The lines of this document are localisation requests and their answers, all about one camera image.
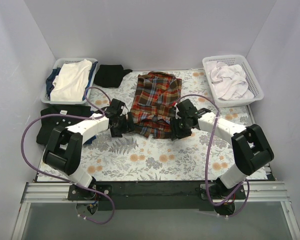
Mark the floral patterned table mat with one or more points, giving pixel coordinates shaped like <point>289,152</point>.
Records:
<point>136,158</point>

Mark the cream white folded shirt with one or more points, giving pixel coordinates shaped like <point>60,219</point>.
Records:
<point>71,82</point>

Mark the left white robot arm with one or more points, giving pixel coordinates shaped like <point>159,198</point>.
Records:
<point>64,147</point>

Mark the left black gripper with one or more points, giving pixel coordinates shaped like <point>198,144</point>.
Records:
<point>125,123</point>

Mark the red plaid long sleeve shirt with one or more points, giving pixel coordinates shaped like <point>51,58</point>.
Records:
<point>153,104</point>

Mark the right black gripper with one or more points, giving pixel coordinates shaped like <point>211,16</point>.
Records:
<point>177,125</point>

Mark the left white plastic basket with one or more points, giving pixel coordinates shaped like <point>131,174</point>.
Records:
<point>59,62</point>

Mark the blue plaid folded shirt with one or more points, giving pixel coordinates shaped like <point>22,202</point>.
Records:
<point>90,140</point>

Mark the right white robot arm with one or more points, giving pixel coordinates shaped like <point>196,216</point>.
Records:
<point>251,149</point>

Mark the white plastic basket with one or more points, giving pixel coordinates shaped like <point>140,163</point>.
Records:
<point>254,86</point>
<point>59,62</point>

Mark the right white plastic basket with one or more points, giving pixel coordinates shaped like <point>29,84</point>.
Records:
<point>254,86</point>

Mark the black folded garment at back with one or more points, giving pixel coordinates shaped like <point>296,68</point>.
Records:
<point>110,76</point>

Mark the black folded shirt with buttons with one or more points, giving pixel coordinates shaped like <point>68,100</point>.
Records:
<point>49,123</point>

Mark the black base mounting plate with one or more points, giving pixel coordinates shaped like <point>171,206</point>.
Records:
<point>156,195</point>

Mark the crumpled white shirt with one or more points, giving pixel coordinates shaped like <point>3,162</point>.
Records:
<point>228,81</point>

